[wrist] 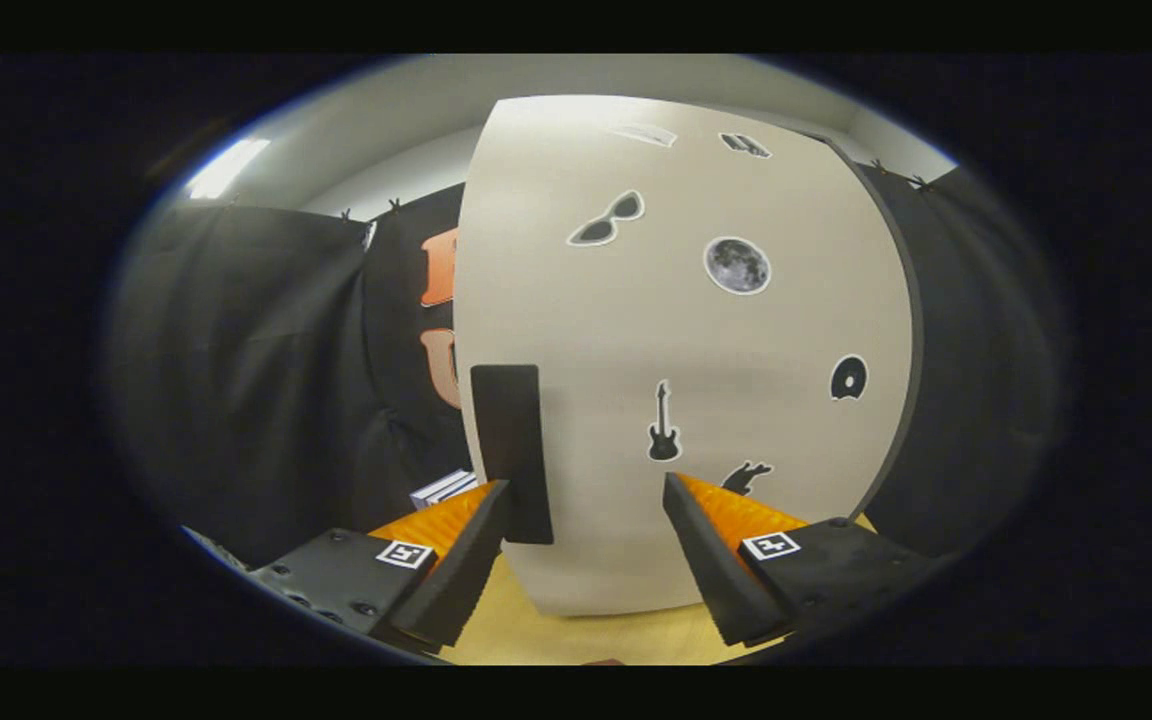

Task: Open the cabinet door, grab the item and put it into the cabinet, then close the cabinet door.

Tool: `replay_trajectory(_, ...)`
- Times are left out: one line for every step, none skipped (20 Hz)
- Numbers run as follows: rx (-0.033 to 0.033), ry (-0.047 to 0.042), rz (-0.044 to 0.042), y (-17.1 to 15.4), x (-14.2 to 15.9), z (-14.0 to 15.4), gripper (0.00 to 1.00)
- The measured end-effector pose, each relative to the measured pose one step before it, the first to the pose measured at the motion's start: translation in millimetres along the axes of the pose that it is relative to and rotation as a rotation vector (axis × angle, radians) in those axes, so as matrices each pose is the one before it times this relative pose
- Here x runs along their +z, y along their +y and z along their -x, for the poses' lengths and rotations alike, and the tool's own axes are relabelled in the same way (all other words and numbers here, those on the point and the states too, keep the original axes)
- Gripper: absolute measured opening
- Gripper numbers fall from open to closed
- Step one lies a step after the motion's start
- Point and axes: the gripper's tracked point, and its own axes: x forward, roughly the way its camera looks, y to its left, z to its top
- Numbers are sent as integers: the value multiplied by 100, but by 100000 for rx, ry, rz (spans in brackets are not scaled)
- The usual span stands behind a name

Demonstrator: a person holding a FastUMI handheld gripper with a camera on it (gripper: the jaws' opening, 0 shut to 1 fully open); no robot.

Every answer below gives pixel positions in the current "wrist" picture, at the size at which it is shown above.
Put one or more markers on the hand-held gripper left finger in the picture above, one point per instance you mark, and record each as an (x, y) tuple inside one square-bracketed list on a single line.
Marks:
[(461, 565)]

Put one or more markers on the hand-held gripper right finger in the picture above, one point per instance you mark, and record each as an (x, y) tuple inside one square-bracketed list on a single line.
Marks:
[(716, 570)]

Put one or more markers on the white cabinet door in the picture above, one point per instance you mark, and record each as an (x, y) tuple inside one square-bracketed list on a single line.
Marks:
[(636, 330)]

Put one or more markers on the pale blue book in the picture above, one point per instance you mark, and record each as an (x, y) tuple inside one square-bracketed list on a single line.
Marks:
[(441, 488)]

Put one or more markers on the black backdrop cloth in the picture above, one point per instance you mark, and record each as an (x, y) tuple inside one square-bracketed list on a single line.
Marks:
[(256, 380)]

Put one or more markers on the grey cabinet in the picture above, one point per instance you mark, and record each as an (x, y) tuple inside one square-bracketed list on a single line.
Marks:
[(918, 330)]

